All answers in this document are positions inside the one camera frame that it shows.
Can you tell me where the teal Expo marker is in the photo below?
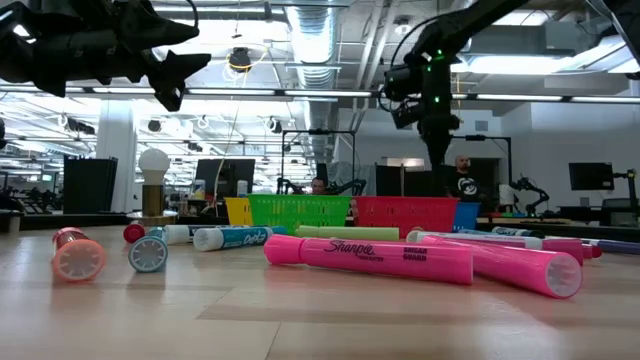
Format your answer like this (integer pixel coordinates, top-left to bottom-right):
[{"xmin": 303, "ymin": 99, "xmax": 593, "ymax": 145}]
[{"xmin": 192, "ymin": 226, "xmax": 275, "ymax": 253}]

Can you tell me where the person in black shirt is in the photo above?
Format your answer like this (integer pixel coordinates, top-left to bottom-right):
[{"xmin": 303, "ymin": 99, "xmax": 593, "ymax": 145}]
[{"xmin": 446, "ymin": 154, "xmax": 485, "ymax": 201}]

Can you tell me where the green plastic basket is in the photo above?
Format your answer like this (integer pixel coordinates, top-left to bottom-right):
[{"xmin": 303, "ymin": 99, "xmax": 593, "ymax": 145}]
[{"xmin": 247, "ymin": 194, "xmax": 352, "ymax": 236}]

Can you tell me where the long overhead light bar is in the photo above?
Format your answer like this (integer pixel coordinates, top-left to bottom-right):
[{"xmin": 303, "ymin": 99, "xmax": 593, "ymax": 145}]
[{"xmin": 0, "ymin": 85, "xmax": 640, "ymax": 105}]

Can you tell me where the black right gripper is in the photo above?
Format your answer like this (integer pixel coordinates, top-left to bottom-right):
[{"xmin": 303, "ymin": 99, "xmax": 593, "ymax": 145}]
[{"xmin": 418, "ymin": 49, "xmax": 461, "ymax": 197}]

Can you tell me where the orange highlighter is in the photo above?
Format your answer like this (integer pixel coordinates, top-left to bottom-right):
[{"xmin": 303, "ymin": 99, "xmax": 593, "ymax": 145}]
[{"xmin": 51, "ymin": 227, "xmax": 108, "ymax": 283}]

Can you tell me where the pink Sharpie highlighter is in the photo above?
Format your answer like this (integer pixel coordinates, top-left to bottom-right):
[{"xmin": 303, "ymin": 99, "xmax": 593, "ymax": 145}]
[
  {"xmin": 263, "ymin": 234, "xmax": 474, "ymax": 286},
  {"xmin": 421, "ymin": 234, "xmax": 584, "ymax": 300}
]

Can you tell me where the blue plastic basket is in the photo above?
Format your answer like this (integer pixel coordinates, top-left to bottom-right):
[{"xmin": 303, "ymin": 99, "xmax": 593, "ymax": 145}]
[{"xmin": 452, "ymin": 201, "xmax": 483, "ymax": 234}]

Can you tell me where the bulb lamp with brass base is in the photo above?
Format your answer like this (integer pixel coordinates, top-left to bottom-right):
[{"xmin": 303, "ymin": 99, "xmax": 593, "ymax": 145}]
[{"xmin": 126, "ymin": 148, "xmax": 179, "ymax": 228}]

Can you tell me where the teal highlighter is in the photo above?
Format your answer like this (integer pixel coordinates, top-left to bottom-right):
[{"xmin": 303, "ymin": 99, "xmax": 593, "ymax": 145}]
[{"xmin": 127, "ymin": 227, "xmax": 169, "ymax": 274}]

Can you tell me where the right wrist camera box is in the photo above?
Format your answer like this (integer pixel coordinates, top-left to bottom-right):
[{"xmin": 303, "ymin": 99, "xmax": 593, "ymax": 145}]
[{"xmin": 382, "ymin": 63, "xmax": 426, "ymax": 130}]

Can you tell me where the red plastic basket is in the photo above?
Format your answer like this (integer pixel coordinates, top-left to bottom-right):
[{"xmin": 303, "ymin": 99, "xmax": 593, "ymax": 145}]
[{"xmin": 352, "ymin": 196, "xmax": 461, "ymax": 240}]

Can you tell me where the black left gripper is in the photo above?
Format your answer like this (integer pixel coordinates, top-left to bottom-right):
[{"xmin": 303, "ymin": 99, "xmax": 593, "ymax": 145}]
[{"xmin": 29, "ymin": 0, "xmax": 212, "ymax": 112}]

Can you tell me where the black monitor on arm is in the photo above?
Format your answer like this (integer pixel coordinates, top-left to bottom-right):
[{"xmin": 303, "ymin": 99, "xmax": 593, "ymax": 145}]
[{"xmin": 568, "ymin": 161, "xmax": 616, "ymax": 192}]

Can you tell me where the yellow plastic basket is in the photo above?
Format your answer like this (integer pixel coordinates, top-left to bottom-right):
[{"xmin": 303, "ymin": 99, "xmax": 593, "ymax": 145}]
[{"xmin": 224, "ymin": 197, "xmax": 254, "ymax": 227}]

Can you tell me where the black ceiling-mounted device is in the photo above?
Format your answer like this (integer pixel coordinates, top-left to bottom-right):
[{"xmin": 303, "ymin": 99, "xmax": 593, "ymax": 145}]
[{"xmin": 228, "ymin": 46, "xmax": 253, "ymax": 74}]

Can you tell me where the grey office chair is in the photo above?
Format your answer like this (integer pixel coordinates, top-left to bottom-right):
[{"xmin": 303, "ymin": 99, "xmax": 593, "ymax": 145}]
[{"xmin": 599, "ymin": 197, "xmax": 640, "ymax": 229}]

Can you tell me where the light green highlighter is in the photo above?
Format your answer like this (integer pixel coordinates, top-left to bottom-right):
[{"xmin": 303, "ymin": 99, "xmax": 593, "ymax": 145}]
[{"xmin": 294, "ymin": 224, "xmax": 401, "ymax": 242}]

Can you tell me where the white building column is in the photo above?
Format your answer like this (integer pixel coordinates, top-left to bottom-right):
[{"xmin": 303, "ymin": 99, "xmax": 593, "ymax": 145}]
[{"xmin": 95, "ymin": 99, "xmax": 138, "ymax": 215}]

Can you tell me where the red marker cap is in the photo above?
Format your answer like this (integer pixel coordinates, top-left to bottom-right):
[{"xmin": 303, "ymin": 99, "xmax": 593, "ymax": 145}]
[{"xmin": 122, "ymin": 222, "xmax": 147, "ymax": 245}]

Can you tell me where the black rig frame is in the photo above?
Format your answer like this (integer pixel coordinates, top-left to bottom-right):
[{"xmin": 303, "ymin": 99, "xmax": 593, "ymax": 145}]
[
  {"xmin": 449, "ymin": 134, "xmax": 513, "ymax": 201},
  {"xmin": 280, "ymin": 129, "xmax": 357, "ymax": 197}
]

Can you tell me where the black computer monitor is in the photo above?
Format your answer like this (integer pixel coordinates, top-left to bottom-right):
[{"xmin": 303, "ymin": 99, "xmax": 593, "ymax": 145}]
[{"xmin": 194, "ymin": 158, "xmax": 257, "ymax": 199}]

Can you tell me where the wide black partition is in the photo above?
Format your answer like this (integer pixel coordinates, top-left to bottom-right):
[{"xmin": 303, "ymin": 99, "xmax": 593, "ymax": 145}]
[{"xmin": 374, "ymin": 164, "xmax": 501, "ymax": 201}]

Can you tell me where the silver ventilation duct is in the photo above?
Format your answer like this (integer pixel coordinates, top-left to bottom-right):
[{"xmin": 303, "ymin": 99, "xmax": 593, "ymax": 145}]
[{"xmin": 283, "ymin": 0, "xmax": 346, "ymax": 166}]

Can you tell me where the pink Expo marker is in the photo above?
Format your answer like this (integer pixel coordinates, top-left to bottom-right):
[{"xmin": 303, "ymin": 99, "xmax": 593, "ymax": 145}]
[{"xmin": 405, "ymin": 228, "xmax": 604, "ymax": 267}]

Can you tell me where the black partition panel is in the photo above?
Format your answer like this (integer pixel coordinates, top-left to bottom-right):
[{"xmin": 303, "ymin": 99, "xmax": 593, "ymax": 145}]
[{"xmin": 63, "ymin": 156, "xmax": 119, "ymax": 215}]

